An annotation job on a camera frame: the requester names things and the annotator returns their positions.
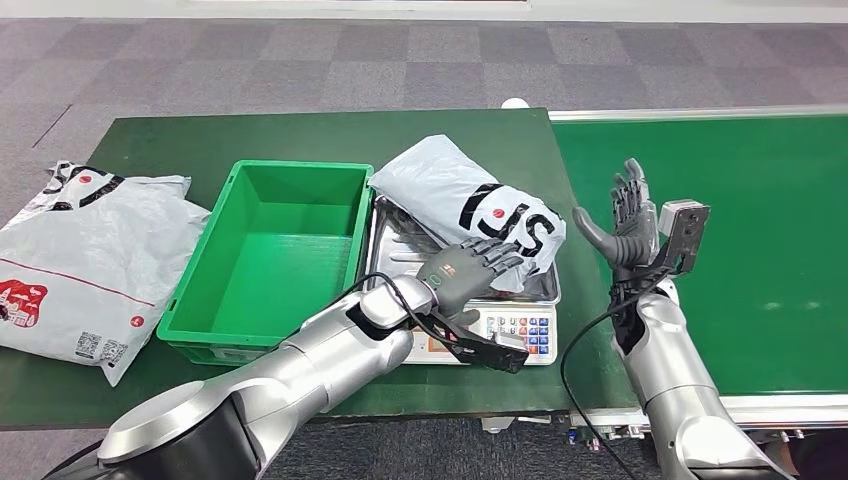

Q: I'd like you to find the small grey parcel black print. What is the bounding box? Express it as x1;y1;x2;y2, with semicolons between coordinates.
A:
368;134;568;294

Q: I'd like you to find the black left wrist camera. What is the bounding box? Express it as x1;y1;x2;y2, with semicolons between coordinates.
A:
427;312;530;374

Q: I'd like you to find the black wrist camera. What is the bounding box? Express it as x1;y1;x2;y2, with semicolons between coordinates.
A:
657;198;711;275
427;312;530;374

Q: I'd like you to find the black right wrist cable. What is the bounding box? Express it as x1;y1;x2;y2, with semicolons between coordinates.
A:
559;264;670;480

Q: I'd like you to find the green conveyor belt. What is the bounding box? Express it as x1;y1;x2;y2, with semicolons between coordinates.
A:
546;104;848;458

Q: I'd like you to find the dark green table board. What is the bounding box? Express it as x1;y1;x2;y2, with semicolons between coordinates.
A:
0;109;643;432

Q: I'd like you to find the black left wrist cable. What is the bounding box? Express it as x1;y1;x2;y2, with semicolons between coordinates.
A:
284;271;465;347

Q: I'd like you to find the flat grey bag black print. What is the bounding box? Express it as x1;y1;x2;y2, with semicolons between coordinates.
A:
6;162;191;230

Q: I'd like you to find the large grey bag red print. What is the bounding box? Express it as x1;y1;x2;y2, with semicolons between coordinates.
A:
0;175;210;390

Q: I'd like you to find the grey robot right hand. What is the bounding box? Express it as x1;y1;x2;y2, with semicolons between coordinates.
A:
572;157;664;270

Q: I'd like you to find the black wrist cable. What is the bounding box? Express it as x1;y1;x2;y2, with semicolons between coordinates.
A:
284;271;465;347
559;264;670;480

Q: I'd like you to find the electronic scale with steel tray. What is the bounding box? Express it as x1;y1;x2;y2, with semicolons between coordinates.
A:
364;195;561;367

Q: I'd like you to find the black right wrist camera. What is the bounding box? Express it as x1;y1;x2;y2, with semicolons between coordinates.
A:
657;198;711;275

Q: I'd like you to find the green plastic crate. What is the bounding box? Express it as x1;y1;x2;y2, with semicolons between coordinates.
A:
156;159;374;368

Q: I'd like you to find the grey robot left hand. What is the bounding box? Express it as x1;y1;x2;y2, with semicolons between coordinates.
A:
415;237;525;327

